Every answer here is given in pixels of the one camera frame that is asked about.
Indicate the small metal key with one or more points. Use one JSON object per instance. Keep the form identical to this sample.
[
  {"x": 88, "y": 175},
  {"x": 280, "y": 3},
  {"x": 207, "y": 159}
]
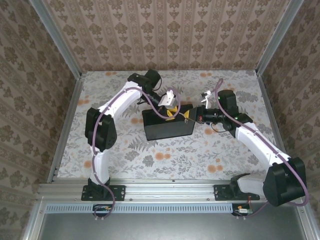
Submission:
[{"x": 185, "y": 121}]

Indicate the black rectangular box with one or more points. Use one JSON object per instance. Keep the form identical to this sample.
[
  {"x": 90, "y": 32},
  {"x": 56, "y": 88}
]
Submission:
[{"x": 170, "y": 127}]

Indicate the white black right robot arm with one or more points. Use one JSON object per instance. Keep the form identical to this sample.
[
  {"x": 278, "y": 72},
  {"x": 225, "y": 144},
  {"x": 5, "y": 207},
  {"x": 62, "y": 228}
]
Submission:
[{"x": 285, "y": 182}]

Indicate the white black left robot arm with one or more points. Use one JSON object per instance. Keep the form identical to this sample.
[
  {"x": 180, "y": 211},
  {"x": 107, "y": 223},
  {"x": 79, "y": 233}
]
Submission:
[{"x": 100, "y": 130}]

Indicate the small circuit board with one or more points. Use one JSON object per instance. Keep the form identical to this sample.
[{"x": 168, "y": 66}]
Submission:
[
  {"x": 101, "y": 208},
  {"x": 243, "y": 210}
]

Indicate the grey metal panel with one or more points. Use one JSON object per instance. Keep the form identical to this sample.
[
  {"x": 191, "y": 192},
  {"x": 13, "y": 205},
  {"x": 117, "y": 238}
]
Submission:
[{"x": 162, "y": 227}]

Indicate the aluminium side rail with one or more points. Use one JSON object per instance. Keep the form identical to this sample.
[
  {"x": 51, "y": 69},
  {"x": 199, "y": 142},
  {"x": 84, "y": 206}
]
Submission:
[
  {"x": 71, "y": 112},
  {"x": 267, "y": 100}
]

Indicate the long aluminium frame rail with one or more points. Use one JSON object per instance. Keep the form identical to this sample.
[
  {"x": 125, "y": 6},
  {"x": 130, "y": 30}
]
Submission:
[{"x": 170, "y": 192}]

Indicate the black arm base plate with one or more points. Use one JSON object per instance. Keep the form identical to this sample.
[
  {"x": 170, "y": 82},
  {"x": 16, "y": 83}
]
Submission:
[
  {"x": 120, "y": 192},
  {"x": 221, "y": 192}
]

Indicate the aluminium frame post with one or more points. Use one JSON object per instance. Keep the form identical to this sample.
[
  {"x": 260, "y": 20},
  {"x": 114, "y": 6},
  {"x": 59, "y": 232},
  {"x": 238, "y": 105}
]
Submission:
[
  {"x": 57, "y": 40},
  {"x": 277, "y": 37}
]

